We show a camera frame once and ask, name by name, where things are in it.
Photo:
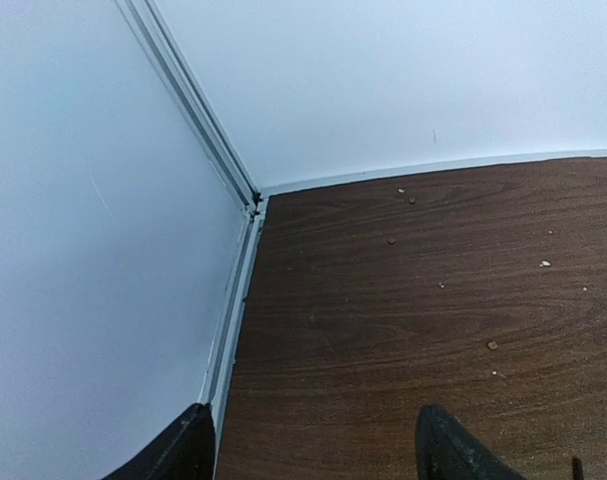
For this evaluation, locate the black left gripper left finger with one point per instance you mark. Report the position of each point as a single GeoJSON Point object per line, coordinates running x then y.
{"type": "Point", "coordinates": [186, 449]}

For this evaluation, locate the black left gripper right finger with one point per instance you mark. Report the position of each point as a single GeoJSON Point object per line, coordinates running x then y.
{"type": "Point", "coordinates": [444, 449]}

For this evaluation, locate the aluminium left corner post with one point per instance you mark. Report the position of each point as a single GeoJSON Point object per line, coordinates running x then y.
{"type": "Point", "coordinates": [153, 35]}

